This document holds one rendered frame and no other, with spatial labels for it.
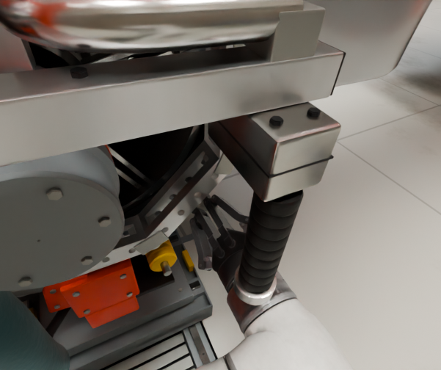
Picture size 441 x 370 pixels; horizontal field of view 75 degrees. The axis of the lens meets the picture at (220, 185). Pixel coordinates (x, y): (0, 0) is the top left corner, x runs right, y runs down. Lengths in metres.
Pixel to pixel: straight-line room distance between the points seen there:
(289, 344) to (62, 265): 0.26
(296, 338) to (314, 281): 0.88
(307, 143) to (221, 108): 0.05
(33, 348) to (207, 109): 0.40
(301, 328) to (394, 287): 1.02
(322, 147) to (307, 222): 1.25
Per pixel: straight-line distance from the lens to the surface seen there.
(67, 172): 0.22
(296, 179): 0.19
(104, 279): 0.57
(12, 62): 0.34
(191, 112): 0.16
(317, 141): 0.18
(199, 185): 0.48
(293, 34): 0.17
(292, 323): 0.39
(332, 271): 1.31
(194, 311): 0.97
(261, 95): 0.18
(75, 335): 0.92
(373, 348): 1.23
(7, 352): 0.45
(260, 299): 0.31
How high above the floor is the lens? 1.04
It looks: 43 degrees down
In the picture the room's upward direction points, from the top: 4 degrees clockwise
